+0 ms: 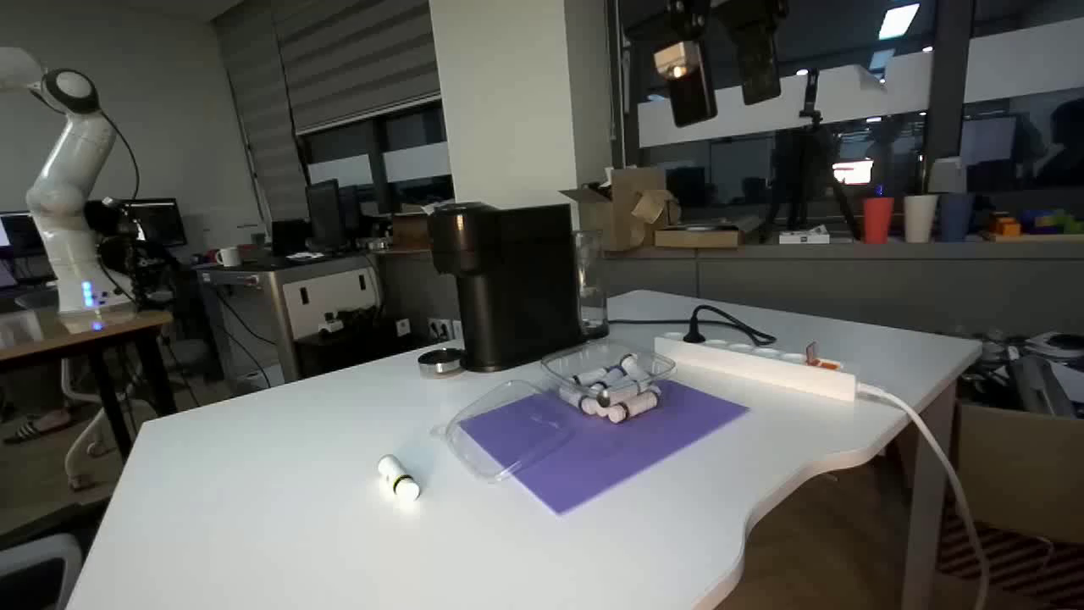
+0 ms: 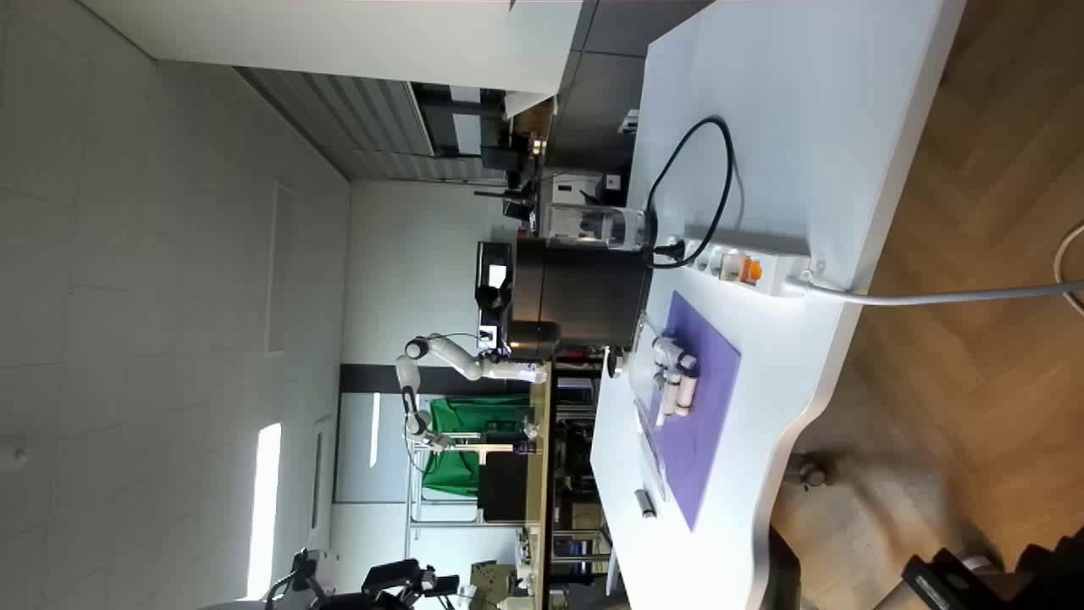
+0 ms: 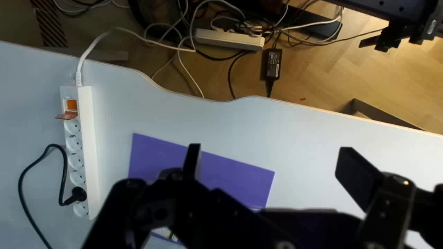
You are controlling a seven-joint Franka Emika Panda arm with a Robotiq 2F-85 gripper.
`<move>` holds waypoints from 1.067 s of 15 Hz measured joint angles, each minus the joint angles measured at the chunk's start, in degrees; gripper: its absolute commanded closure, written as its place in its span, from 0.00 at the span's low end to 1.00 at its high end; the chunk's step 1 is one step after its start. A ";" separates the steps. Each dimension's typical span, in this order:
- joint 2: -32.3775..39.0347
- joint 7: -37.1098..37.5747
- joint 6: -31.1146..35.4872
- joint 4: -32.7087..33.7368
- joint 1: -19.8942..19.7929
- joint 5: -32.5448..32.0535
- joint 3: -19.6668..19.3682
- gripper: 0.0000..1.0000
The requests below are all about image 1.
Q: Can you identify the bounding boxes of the black coffee machine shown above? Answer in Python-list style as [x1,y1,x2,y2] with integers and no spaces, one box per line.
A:
[431,200,594,377]

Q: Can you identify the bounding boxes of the round black drip tray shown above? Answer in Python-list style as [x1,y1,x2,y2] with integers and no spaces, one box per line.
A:
[414,345,472,378]

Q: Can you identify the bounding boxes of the clear plastic container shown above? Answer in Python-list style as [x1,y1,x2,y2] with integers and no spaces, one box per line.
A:
[537,334,677,427]
[436,377,570,483]

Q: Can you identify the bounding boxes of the open cardboard box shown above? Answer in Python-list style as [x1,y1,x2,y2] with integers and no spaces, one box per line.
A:
[573,161,684,255]

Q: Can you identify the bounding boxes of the purple mat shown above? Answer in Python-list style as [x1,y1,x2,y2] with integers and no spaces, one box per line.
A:
[458,377,751,519]

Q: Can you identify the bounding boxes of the flat cardboard box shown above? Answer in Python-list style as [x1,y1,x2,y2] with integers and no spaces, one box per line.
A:
[651,223,744,255]

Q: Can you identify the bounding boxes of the white power strip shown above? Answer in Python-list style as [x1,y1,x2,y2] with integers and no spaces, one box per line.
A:
[651,327,859,405]

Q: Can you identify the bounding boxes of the black computer monitor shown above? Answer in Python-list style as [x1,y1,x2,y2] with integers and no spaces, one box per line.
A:
[302,175,348,255]

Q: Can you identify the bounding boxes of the silver metal cabinet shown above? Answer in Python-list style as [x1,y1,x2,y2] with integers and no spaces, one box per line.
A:
[196,251,389,385]

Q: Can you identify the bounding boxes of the hanging black lamp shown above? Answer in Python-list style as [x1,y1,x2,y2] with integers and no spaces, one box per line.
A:
[651,38,722,130]

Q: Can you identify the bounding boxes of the grey window blind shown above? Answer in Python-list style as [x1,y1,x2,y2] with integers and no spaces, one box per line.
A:
[210,0,445,141]

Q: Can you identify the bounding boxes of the red cup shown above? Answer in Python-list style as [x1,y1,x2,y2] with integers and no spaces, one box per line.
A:
[858,192,899,246]

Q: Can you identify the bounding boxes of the blue cup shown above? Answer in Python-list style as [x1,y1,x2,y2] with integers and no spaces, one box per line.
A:
[939,190,979,245]

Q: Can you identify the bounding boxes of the wooden side table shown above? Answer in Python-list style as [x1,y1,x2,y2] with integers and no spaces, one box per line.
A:
[0,306,180,462]

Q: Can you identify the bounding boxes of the white chair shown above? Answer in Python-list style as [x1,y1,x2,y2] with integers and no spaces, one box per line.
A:
[0,528,89,610]

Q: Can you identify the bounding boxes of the black plug with cable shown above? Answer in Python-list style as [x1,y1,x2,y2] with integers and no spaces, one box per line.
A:
[681,298,779,348]

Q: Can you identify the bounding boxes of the black hanging camera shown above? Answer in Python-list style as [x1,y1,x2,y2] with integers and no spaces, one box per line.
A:
[718,0,791,107]

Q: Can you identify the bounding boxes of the white power cable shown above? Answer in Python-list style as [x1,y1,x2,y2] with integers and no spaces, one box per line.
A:
[852,378,993,610]

